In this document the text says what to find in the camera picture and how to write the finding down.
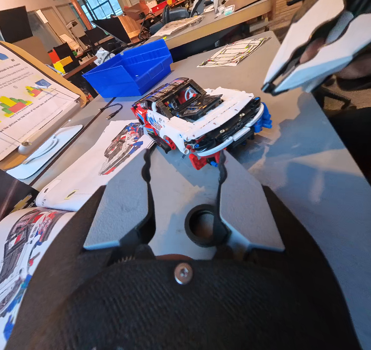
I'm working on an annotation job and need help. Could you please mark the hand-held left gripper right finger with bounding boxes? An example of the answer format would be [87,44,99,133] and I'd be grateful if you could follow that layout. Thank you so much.
[213,150,286,263]

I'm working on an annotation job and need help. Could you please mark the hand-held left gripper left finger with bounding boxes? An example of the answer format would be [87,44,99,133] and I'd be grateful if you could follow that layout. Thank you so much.
[83,150,157,250]

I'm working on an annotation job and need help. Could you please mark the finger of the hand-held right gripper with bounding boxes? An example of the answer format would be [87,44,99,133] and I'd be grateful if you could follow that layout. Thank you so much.
[261,0,346,93]
[273,13,371,95]

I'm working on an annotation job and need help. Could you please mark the black toy tire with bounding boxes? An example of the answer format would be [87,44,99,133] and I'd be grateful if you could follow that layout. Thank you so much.
[184,204,231,248]

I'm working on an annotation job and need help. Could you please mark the toy brick race car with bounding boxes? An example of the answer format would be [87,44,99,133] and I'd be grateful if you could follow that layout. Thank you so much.
[130,78,273,171]

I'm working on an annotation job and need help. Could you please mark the grey desk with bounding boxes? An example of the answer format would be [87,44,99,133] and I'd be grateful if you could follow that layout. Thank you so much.
[0,31,371,350]

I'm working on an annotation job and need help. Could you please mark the person's right hand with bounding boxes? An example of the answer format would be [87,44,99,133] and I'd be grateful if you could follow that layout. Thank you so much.
[336,41,371,82]

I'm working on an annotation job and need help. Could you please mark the open instruction booklet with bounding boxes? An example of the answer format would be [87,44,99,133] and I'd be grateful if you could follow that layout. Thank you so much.
[0,120,155,342]

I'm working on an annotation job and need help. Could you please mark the sticker sheet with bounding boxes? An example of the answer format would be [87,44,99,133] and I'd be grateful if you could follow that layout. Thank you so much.
[197,37,273,68]

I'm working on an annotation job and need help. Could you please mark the background table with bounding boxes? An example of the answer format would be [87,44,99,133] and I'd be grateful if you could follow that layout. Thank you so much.
[151,0,273,47]

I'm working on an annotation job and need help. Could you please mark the person's legs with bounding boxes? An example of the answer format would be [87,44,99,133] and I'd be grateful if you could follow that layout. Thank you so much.
[328,107,371,183]

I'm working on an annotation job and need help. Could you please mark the white stand base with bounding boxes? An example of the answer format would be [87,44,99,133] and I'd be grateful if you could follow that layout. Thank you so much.
[6,124,84,180]

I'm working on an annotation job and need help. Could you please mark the white black device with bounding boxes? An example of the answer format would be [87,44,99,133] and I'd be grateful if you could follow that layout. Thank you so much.
[190,0,225,17]

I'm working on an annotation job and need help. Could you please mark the black toy car box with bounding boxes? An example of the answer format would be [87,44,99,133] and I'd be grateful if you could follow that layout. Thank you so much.
[0,169,39,221]

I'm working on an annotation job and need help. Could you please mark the paper sheets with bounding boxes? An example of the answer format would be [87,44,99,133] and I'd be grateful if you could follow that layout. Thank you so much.
[157,17,203,36]

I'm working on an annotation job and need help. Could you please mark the dark office chair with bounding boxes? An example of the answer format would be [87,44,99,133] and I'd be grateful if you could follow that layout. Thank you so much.
[162,5,191,26]

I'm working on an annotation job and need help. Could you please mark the blue plastic bin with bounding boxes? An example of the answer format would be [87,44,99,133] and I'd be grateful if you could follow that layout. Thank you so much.
[82,38,174,99]

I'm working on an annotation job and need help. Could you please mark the instruction sign board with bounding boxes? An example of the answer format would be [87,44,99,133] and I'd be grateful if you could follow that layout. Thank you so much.
[0,41,87,163]

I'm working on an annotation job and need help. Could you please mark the crumpled white paper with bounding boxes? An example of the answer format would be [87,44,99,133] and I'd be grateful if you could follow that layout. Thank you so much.
[94,48,112,65]

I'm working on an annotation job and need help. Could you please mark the stack of coloured bins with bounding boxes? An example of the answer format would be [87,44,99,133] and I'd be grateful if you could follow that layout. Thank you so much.
[48,42,80,73]

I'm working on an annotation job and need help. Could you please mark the black monitor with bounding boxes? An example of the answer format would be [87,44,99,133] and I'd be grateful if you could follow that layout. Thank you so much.
[91,17,133,45]

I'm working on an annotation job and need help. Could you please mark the small paned window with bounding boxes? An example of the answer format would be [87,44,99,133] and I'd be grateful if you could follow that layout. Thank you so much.
[77,0,122,22]

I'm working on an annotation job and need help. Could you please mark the black usb cable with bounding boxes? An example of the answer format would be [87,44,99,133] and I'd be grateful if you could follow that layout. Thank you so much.
[99,103,123,121]

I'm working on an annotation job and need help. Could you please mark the black wall screen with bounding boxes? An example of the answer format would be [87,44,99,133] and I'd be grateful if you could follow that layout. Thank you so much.
[0,7,34,44]

